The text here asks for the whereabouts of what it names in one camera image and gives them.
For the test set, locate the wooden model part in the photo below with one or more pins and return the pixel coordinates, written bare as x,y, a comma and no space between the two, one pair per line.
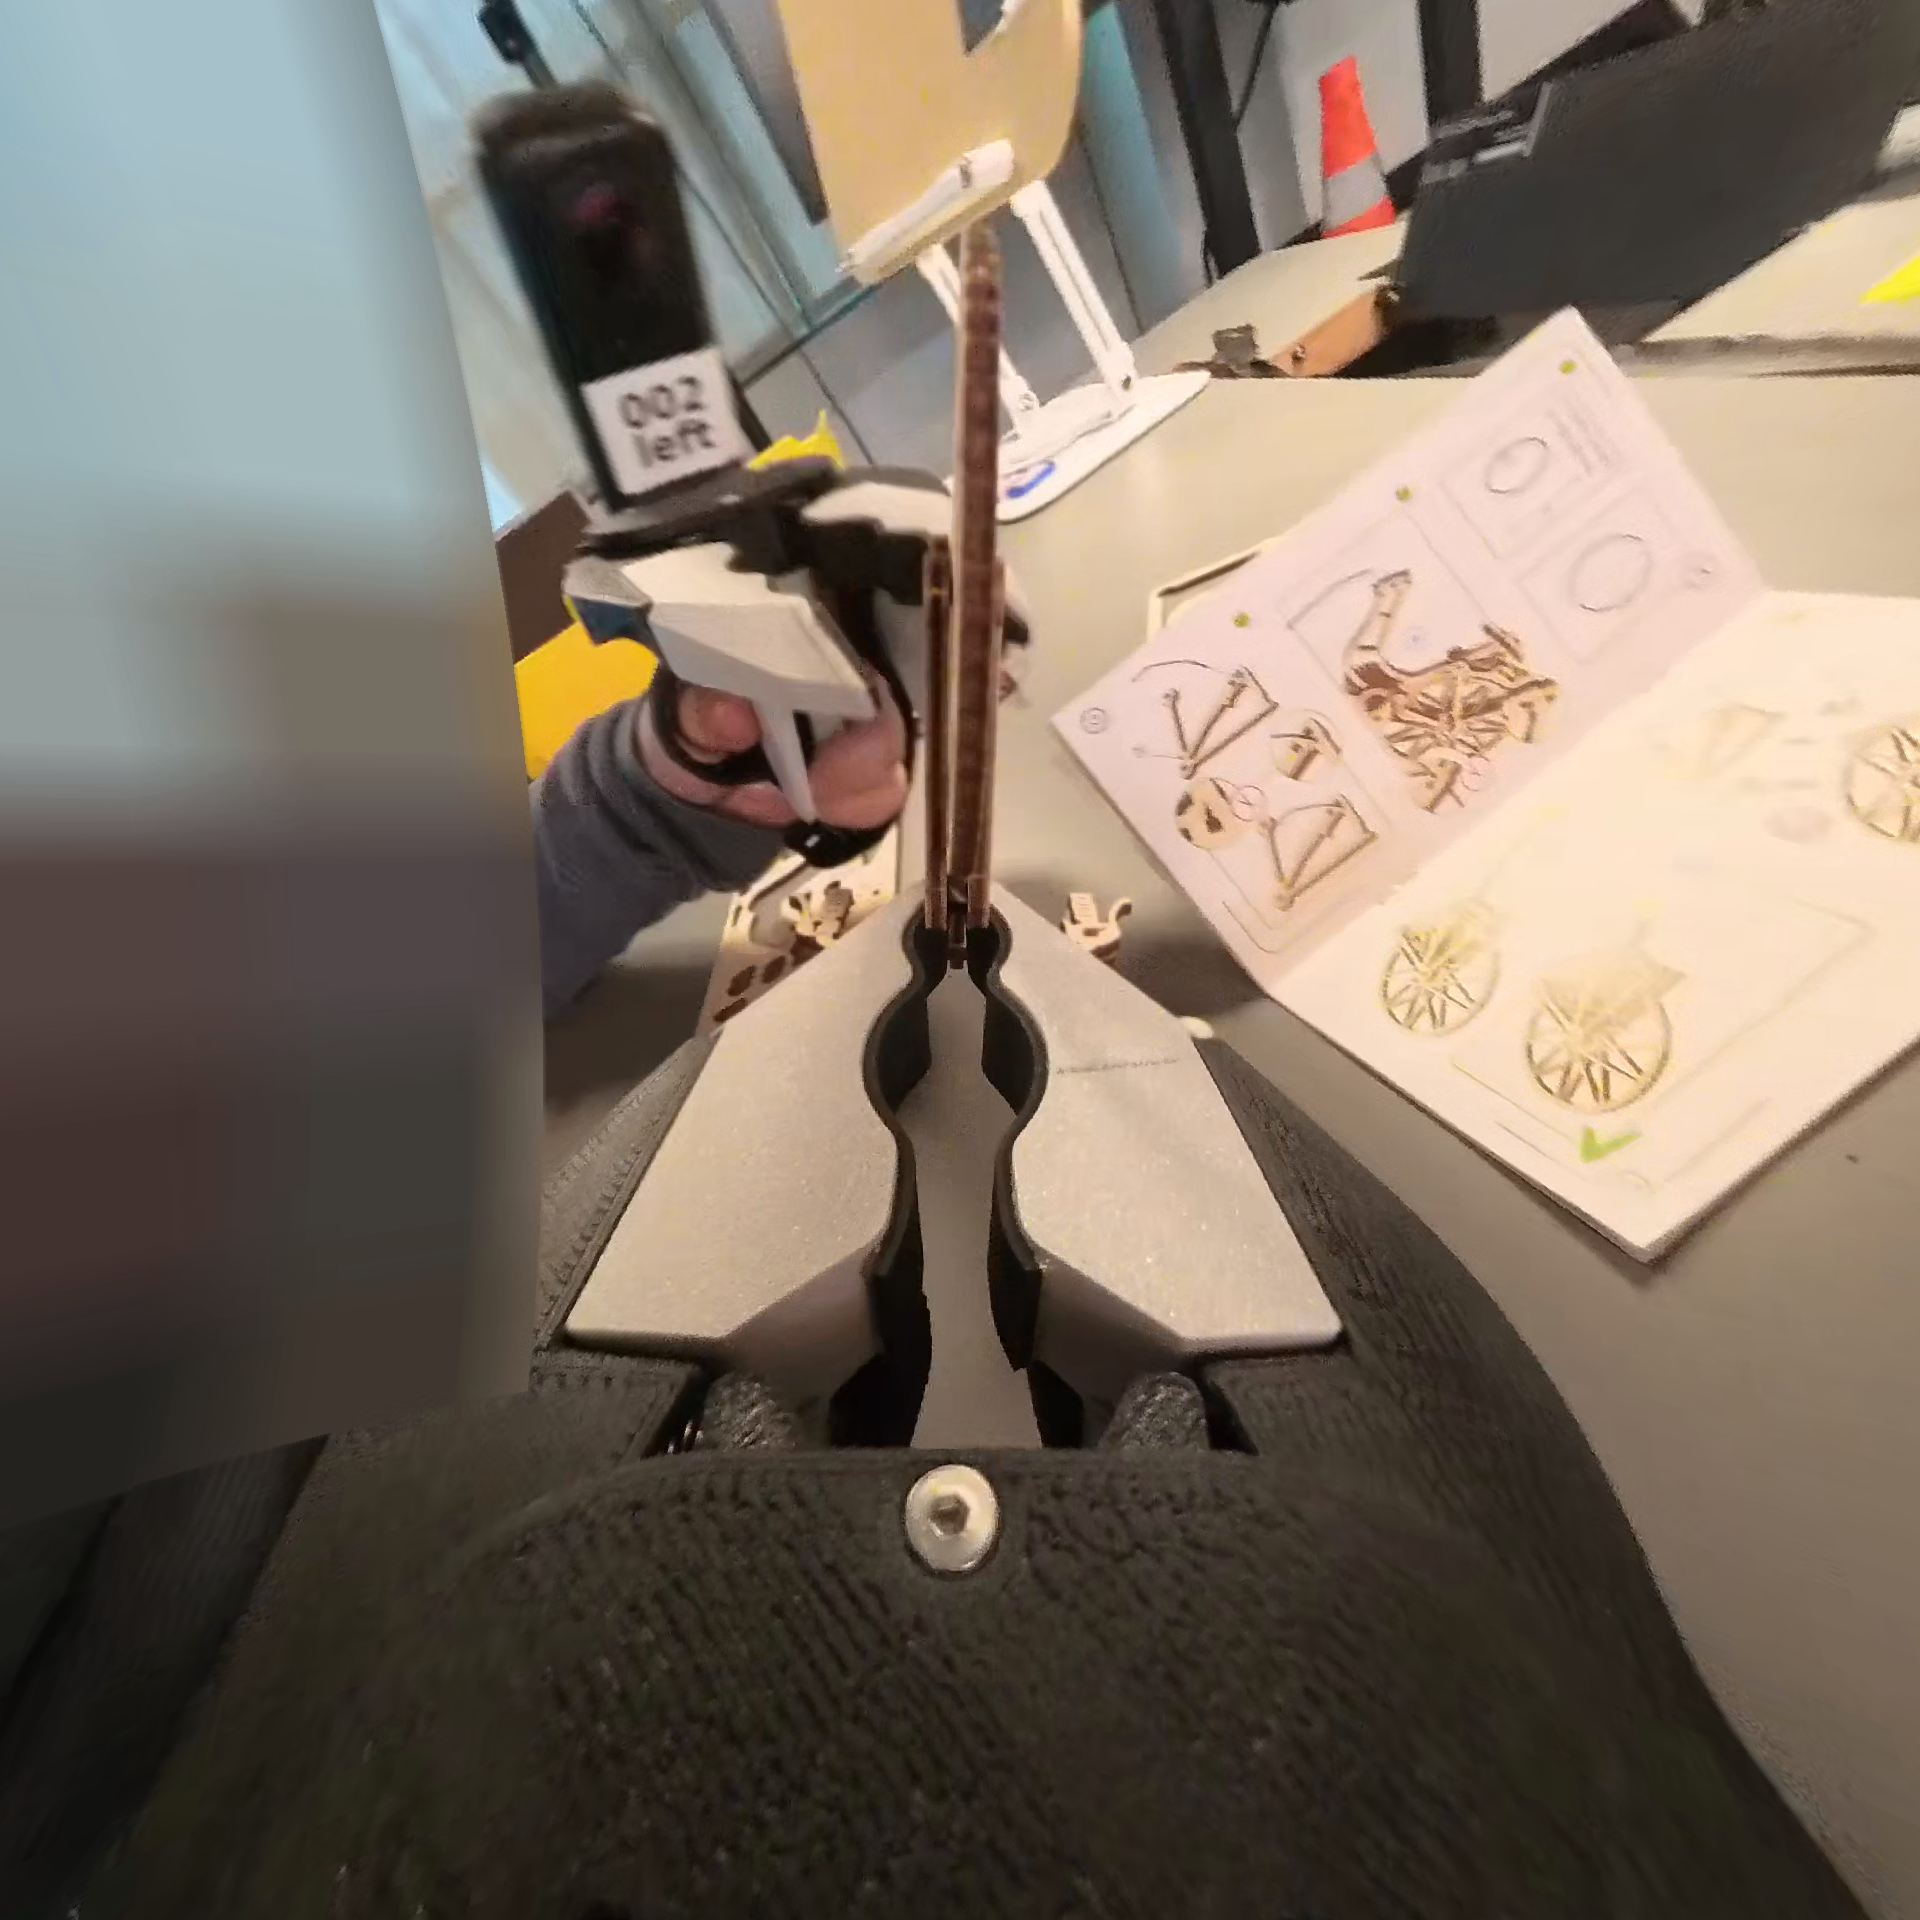
978,600

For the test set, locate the black bag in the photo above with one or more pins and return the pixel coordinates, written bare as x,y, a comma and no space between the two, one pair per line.
1650,181

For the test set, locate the orange traffic cone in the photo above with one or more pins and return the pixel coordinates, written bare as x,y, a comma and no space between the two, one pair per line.
1355,164

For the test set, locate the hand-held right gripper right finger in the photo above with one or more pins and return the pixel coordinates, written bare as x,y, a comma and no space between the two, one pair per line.
1154,1185

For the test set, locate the small wooden model piece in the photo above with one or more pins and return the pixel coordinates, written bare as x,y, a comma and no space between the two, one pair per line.
1095,927

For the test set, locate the person's left hand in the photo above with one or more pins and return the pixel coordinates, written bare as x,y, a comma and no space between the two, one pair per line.
862,772

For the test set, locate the white instruction booklet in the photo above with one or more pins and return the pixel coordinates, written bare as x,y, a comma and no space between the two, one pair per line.
1650,840

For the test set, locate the person's left forearm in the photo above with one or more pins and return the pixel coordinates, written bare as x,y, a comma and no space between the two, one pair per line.
630,840

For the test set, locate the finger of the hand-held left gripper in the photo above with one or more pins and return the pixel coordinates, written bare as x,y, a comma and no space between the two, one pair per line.
885,499
908,631

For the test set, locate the yellow sticky note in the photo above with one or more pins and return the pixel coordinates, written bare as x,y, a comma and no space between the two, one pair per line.
1899,281

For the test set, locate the brown wooden model piece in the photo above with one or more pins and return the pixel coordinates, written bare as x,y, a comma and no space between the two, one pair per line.
1335,338

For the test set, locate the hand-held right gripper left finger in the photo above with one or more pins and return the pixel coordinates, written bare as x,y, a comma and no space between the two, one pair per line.
734,1185

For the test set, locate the white stand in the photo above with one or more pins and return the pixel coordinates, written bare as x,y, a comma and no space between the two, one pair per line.
1110,429

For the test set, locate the yellow object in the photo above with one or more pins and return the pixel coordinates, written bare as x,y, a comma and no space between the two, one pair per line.
578,705

